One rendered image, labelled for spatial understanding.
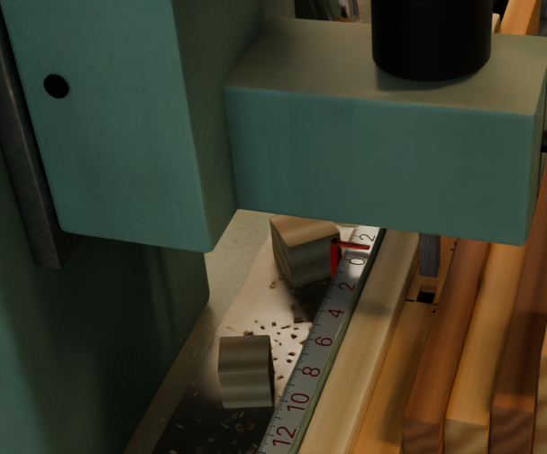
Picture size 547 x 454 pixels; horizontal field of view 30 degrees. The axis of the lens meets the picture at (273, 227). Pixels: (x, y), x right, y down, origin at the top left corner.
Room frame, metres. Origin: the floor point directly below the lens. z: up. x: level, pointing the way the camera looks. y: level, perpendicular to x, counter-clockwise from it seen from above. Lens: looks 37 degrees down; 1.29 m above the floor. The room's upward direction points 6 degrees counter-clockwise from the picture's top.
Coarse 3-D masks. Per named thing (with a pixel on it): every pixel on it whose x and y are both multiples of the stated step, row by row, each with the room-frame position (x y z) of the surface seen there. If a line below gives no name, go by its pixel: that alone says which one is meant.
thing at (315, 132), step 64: (256, 64) 0.42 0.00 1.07; (320, 64) 0.41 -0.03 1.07; (512, 64) 0.39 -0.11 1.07; (256, 128) 0.39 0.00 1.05; (320, 128) 0.38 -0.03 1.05; (384, 128) 0.37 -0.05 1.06; (448, 128) 0.36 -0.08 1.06; (512, 128) 0.35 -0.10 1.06; (256, 192) 0.40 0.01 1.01; (320, 192) 0.38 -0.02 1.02; (384, 192) 0.37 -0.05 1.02; (448, 192) 0.36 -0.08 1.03; (512, 192) 0.35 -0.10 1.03
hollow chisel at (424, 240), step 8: (424, 240) 0.40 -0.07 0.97; (432, 240) 0.39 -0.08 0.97; (440, 240) 0.40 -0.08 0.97; (424, 248) 0.40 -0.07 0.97; (432, 248) 0.39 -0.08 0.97; (440, 248) 0.40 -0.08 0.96; (424, 256) 0.40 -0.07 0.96; (432, 256) 0.39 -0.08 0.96; (440, 256) 0.40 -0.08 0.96; (424, 264) 0.40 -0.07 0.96; (432, 264) 0.39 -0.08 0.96; (424, 272) 0.40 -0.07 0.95; (432, 272) 0.39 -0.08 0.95
